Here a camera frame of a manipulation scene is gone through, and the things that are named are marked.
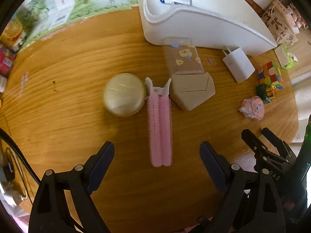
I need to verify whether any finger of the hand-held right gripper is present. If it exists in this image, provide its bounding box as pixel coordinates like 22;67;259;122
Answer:
241;129;287;175
261;127;297;162

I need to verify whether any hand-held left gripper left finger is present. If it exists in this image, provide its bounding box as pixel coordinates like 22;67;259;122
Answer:
29;141;115;233

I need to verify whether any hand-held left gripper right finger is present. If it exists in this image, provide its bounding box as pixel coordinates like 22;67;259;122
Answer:
199;141;286;233

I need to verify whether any pink correction tape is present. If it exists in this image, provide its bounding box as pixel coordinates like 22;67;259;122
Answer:
239;97;265;119

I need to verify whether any colourful puzzle cube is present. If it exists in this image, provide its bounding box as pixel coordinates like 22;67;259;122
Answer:
257;62;284;91

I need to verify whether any pink hair roller clip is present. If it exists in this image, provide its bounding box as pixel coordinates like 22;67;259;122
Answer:
144;77;173;167

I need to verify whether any round gold compact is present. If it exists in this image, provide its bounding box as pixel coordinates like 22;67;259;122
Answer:
103;73;147;117

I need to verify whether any white charger plug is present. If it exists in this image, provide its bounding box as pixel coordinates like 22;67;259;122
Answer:
221;47;255;84

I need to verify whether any white plastic bin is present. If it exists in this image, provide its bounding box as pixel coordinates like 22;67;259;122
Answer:
135;0;277;56

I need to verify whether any green tissue box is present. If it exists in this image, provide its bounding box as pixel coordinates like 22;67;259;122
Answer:
274;45;299;70

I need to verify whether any white power strip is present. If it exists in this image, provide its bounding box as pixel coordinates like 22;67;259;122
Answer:
0;172;27;208

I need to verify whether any letter printed fabric bag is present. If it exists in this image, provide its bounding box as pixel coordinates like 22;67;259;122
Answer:
261;3;298;45

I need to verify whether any clear sticker card case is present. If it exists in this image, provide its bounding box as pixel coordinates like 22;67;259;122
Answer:
162;37;204;75

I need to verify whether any pink tin can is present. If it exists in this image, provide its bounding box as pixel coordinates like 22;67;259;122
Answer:
0;45;16;77

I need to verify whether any orange juice carton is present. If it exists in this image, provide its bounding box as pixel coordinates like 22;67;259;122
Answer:
0;15;27;51

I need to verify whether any white slim carton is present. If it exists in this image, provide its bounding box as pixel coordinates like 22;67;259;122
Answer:
46;0;76;28

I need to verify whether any green grape printed mat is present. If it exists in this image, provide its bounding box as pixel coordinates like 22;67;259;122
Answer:
15;0;139;46

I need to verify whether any black cable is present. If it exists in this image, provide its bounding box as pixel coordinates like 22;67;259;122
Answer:
0;127;40;187

